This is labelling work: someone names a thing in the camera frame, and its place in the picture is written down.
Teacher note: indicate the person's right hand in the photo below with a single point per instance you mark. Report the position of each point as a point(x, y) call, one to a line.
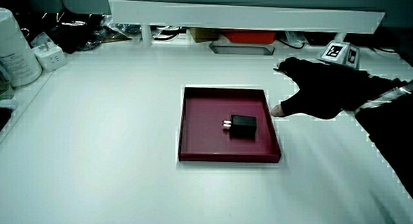
point(319, 88)

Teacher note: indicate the black charger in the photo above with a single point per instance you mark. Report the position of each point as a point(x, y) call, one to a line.
point(244, 123)

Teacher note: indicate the maroon square plate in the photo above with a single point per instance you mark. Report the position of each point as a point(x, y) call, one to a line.
point(203, 137)

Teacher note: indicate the person's right forearm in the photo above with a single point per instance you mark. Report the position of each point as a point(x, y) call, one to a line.
point(393, 137)

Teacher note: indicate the orange box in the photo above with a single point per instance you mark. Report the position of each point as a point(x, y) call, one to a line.
point(250, 36)

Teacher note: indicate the white desk shelf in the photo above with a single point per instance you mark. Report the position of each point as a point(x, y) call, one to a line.
point(245, 15)

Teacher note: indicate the brown cardboard box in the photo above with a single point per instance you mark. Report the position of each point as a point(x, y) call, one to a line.
point(202, 34)

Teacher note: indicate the black plastic bags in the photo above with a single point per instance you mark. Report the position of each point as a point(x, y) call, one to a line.
point(69, 32)

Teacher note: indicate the white power adapter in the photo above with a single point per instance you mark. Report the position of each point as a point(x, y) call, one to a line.
point(51, 57)

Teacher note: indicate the white cylindrical canister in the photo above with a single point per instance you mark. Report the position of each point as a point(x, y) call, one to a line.
point(14, 53)

